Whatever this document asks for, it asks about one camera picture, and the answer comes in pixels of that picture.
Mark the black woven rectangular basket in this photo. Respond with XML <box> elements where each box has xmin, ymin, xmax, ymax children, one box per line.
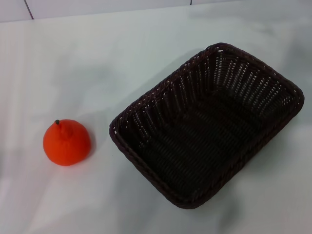
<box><xmin>109</xmin><ymin>42</ymin><xmax>305</xmax><ymax>210</ymax></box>

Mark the orange toy tangerine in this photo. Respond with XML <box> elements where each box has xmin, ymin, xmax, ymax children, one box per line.
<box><xmin>42</xmin><ymin>119</ymin><xmax>92</xmax><ymax>167</ymax></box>

